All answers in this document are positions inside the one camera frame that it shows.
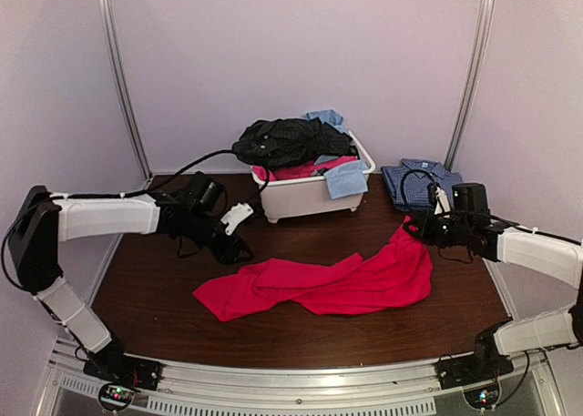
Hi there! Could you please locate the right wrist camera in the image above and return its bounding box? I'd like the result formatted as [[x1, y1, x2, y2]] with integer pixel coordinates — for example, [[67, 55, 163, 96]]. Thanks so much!
[[428, 183, 451, 215]]

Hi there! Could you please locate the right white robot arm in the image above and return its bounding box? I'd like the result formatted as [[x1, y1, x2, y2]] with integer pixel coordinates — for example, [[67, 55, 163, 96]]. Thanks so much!
[[404, 183, 582, 381]]

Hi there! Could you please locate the left aluminium frame post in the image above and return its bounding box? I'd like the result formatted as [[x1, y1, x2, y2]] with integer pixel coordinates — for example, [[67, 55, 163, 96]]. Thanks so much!
[[97, 0, 152, 179]]

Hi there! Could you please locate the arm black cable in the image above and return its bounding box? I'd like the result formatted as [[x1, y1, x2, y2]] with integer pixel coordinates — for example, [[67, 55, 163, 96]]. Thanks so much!
[[0, 148, 238, 289], [400, 168, 438, 215]]

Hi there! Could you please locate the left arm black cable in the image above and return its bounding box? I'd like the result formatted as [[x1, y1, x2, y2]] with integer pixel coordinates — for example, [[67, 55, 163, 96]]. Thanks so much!
[[0, 148, 238, 289]]

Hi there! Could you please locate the right aluminium frame post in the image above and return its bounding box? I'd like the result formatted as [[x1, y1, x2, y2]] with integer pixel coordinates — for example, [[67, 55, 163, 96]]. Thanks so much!
[[445, 0, 496, 169]]

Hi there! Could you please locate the front aluminium rail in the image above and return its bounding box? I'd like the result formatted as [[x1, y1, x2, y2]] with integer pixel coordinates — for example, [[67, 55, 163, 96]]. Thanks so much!
[[32, 340, 566, 415]]

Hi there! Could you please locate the right circuit board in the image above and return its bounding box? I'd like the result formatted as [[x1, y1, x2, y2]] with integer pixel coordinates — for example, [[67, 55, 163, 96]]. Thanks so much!
[[463, 382, 501, 411]]

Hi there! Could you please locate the red t-shirt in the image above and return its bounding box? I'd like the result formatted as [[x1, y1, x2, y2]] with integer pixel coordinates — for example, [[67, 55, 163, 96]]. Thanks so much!
[[193, 228, 434, 322]]

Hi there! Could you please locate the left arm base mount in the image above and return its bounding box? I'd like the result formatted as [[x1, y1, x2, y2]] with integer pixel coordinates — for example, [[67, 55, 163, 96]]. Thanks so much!
[[83, 355, 162, 391]]

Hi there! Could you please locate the black striped shirt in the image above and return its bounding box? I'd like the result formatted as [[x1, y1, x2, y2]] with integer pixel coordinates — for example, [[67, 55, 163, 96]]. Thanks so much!
[[231, 118, 356, 171]]

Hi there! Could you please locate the circuit board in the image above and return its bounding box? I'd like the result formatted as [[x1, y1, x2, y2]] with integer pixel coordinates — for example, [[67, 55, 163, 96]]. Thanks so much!
[[463, 382, 501, 411], [97, 382, 137, 412]]

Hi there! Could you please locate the left circuit board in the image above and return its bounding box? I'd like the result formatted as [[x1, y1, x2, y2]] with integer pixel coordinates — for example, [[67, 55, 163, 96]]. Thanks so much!
[[97, 382, 137, 412]]

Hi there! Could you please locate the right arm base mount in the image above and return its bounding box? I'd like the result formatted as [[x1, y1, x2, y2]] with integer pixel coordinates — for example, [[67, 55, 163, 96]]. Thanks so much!
[[434, 353, 514, 390]]

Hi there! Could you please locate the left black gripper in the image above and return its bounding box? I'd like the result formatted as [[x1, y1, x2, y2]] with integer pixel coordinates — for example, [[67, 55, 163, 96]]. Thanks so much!
[[186, 211, 255, 267]]

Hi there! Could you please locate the folded blue checkered shirt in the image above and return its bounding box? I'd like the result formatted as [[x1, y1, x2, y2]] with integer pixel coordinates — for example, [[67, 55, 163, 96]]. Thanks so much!
[[381, 158, 464, 211]]

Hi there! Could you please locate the pink garment in bin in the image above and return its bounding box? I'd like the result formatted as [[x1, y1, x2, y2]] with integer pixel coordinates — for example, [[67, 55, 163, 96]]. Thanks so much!
[[251, 156, 359, 182]]

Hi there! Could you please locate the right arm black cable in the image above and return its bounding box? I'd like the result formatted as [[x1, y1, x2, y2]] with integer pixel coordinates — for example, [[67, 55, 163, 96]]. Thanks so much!
[[400, 168, 438, 215]]

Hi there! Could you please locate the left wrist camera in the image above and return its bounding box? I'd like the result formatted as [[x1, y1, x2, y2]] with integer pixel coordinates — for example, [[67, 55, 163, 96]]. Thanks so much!
[[220, 202, 262, 236]]

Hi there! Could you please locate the light blue shirt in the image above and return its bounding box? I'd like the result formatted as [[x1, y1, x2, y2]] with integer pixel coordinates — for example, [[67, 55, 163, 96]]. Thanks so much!
[[302, 109, 368, 199]]

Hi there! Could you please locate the aluminium frame post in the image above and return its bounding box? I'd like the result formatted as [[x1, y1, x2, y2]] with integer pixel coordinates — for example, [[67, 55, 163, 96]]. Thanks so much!
[[445, 0, 496, 169], [97, 0, 152, 179]]

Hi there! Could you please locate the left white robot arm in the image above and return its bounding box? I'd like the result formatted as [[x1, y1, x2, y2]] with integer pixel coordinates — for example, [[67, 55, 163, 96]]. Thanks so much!
[[1, 172, 254, 383]]

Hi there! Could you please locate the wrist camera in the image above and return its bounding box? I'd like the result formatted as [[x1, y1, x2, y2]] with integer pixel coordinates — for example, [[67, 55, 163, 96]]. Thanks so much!
[[428, 183, 451, 215], [220, 202, 262, 236]]

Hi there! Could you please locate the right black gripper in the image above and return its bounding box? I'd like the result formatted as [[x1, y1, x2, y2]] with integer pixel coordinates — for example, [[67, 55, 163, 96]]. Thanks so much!
[[404, 209, 472, 249]]

